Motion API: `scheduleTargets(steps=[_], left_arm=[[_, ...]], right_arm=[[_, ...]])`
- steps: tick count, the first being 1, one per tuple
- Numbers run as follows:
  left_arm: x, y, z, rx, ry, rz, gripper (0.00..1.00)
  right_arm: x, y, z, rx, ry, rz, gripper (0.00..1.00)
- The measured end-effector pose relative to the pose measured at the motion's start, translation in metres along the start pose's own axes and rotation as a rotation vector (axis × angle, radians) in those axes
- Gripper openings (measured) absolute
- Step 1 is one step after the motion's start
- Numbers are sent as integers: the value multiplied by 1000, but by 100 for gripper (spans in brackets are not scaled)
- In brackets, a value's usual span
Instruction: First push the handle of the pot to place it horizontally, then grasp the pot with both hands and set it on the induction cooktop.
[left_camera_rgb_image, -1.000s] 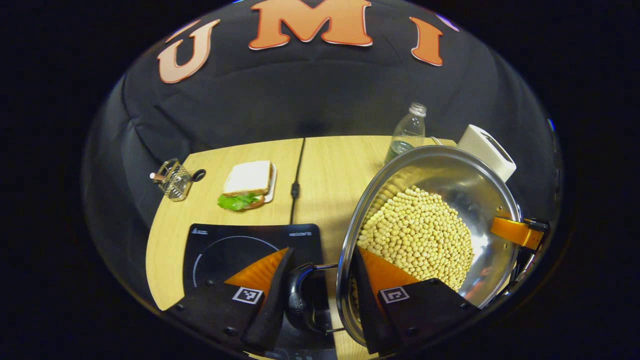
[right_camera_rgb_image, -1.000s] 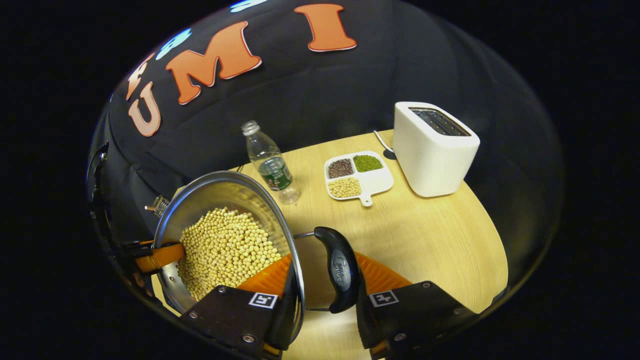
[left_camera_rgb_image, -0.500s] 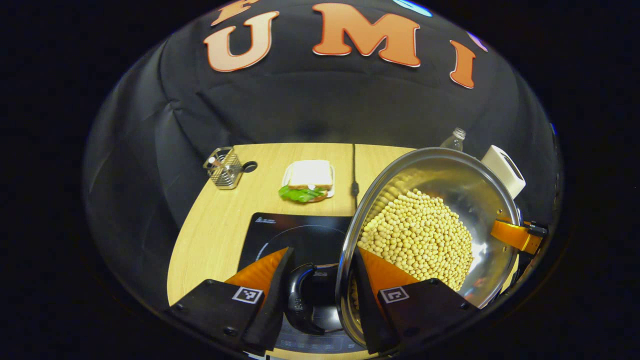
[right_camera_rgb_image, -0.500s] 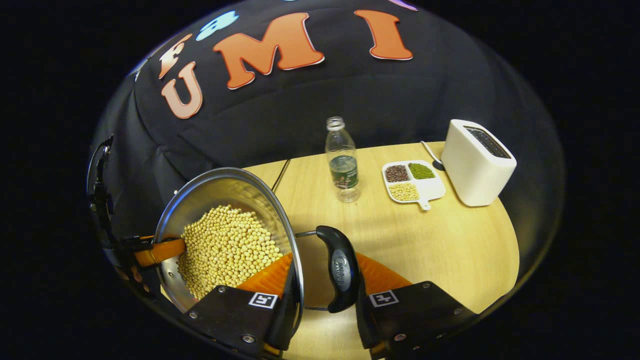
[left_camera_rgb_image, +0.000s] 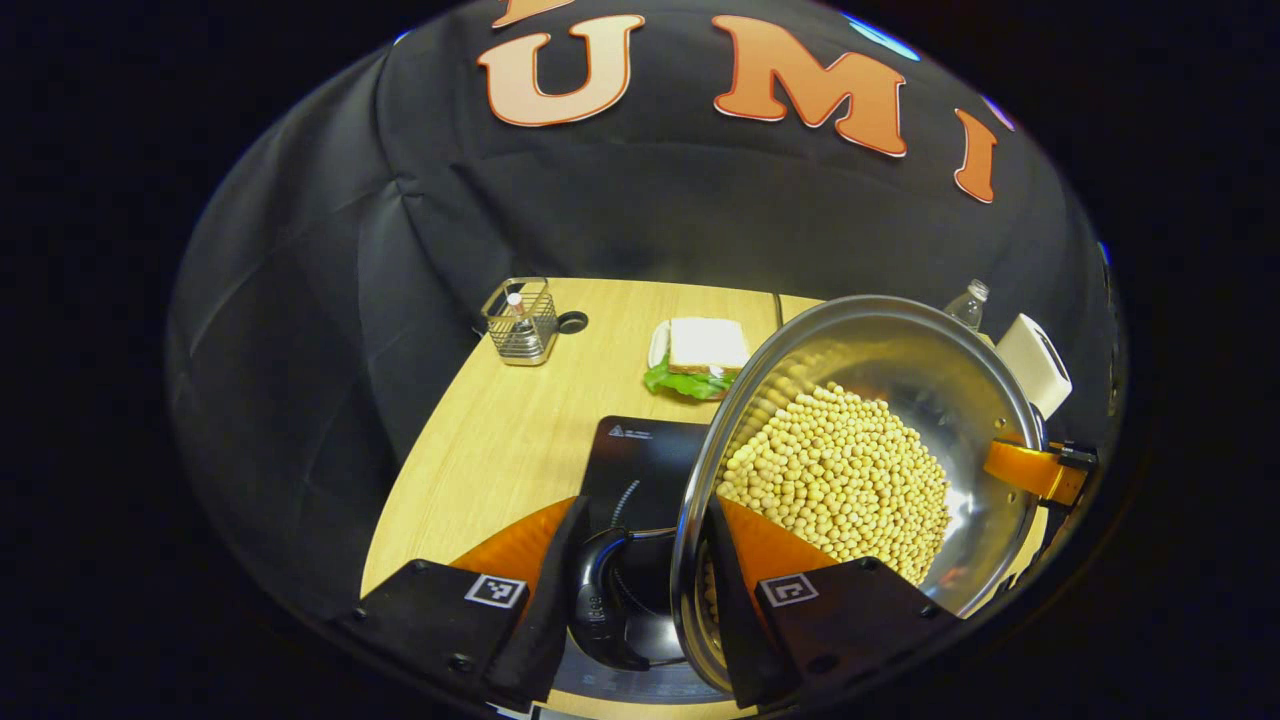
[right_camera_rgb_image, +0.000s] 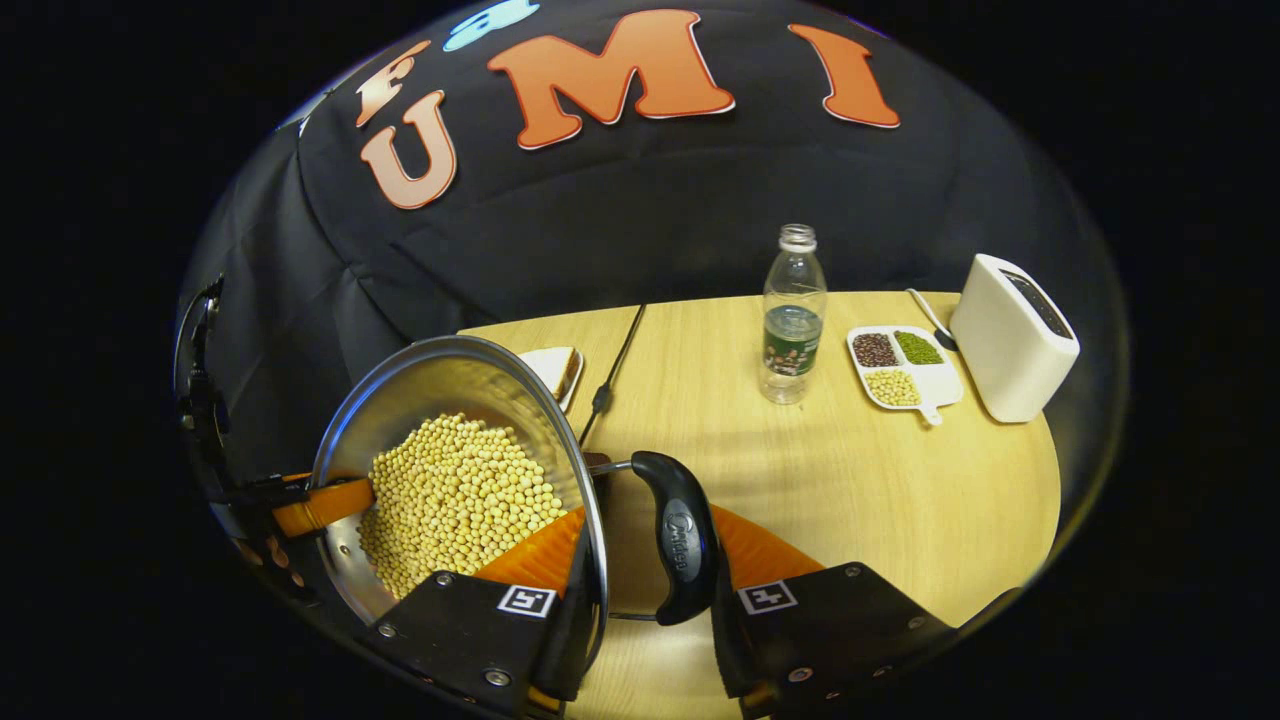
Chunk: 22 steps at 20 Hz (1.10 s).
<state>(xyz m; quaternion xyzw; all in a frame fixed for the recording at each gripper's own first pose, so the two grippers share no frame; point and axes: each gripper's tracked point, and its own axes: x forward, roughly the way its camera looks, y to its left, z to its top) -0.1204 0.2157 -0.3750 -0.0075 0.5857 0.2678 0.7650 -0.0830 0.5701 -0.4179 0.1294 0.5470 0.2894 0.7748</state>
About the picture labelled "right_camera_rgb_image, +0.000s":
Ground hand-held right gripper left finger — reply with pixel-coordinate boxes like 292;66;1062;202
362;505;606;720

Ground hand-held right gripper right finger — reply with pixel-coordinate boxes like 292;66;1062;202
708;505;956;716

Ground pile of yellow soybeans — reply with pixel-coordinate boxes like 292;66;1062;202
358;412;569;601

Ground stainless steel pot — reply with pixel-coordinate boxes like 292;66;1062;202
310;334;723;673

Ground toast sandwich with lettuce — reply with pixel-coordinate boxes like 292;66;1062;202
517;345;585;414

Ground clear plastic water bottle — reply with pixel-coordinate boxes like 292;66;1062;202
757;223;829;406

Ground white divided bean dish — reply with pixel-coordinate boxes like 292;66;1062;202
846;324;966;428

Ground white toaster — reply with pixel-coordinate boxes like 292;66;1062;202
948;252;1082;424

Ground black backdrop cloth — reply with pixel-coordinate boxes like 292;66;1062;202
175;0;1131;481

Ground black power cable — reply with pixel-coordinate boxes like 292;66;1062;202
577;304;648;449

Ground white toaster cable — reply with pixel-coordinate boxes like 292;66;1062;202
905;287;959;353

